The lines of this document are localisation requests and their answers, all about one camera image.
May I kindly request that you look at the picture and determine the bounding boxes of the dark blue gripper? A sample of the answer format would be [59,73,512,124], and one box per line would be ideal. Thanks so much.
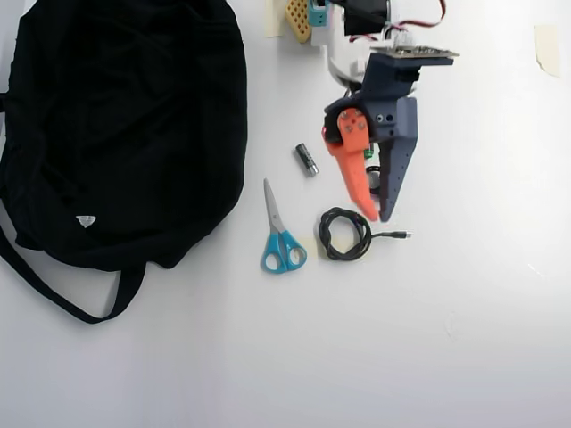
[322,51,455,223]

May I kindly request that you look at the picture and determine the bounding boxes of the black fabric bag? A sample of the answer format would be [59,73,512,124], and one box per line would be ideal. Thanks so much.
[0,0,250,325]

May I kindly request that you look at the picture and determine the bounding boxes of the black cylindrical battery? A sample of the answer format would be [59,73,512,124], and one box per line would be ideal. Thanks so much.
[293,142,321,178]

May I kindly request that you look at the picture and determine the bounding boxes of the yellow perforated base part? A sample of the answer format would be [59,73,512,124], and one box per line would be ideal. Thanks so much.
[285,0,314,45]

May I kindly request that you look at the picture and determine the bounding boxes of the beige masking tape strip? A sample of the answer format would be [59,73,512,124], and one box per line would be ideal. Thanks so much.
[264,0,289,38]

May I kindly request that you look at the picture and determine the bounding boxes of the beige masking tape piece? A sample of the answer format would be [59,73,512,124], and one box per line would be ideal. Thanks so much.
[534,23,563,79]

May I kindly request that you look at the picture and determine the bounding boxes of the black plastic ring clip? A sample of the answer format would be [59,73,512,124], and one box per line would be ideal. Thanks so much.
[365,165,384,198]

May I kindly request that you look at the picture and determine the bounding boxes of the coiled black USB cable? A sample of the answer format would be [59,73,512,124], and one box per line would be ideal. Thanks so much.
[318,205,414,263]

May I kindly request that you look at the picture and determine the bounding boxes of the blue handled scissors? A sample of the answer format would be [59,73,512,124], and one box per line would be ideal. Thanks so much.
[260,177,309,275]

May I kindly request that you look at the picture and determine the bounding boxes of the camera circuit board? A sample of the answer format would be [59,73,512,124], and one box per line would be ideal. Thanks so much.
[370,43,461,62]

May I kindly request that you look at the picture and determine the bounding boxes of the red servo wire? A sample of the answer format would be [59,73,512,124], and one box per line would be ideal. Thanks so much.
[347,0,451,45]

